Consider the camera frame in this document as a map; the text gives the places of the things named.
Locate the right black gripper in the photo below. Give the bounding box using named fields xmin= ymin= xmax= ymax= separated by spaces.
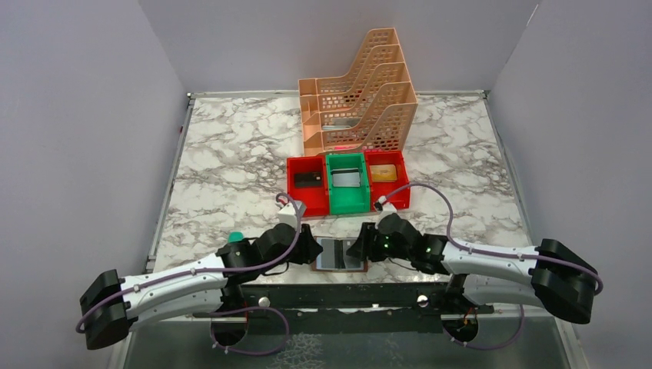
xmin=346 ymin=221 xmax=412 ymax=261

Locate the grey card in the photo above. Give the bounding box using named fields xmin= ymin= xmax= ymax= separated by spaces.
xmin=334 ymin=238 xmax=364 ymax=271

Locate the brown leather card holder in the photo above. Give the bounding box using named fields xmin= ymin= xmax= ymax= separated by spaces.
xmin=311 ymin=237 xmax=368 ymax=273

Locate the red bin with gold card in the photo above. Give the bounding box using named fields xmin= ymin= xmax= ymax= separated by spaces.
xmin=364 ymin=151 xmax=410 ymax=211

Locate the green plastic bin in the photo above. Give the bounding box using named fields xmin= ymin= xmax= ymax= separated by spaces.
xmin=325 ymin=153 xmax=371 ymax=215

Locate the red bin with black card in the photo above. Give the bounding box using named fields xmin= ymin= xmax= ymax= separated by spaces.
xmin=286 ymin=156 xmax=330 ymax=217

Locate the peach plastic file organizer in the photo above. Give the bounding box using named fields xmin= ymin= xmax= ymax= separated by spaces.
xmin=298 ymin=28 xmax=417 ymax=156

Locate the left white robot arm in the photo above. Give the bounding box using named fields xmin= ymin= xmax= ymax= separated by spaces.
xmin=75 ymin=223 xmax=323 ymax=350

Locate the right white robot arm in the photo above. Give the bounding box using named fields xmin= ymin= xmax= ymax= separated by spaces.
xmin=346 ymin=214 xmax=599 ymax=324

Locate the black card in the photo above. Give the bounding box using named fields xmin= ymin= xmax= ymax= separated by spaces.
xmin=293 ymin=171 xmax=323 ymax=188

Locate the silver card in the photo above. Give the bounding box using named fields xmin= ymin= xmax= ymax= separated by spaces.
xmin=331 ymin=168 xmax=361 ymax=188

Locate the gold card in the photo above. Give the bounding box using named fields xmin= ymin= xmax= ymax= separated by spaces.
xmin=369 ymin=164 xmax=398 ymax=183

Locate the green eraser block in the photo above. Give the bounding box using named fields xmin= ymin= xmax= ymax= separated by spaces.
xmin=228 ymin=231 xmax=245 ymax=243

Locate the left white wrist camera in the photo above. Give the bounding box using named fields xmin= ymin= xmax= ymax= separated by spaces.
xmin=277 ymin=201 xmax=307 ymax=228

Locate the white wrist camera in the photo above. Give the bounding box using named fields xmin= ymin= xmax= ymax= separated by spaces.
xmin=277 ymin=201 xmax=307 ymax=228
xmin=374 ymin=201 xmax=398 ymax=214

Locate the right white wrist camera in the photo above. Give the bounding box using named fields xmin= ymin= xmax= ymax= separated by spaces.
xmin=374 ymin=201 xmax=398 ymax=214

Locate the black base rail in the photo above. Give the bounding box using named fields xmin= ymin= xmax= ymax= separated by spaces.
xmin=219 ymin=282 xmax=494 ymax=334

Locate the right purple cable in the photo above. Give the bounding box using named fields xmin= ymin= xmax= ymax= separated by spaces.
xmin=374 ymin=182 xmax=604 ymax=352

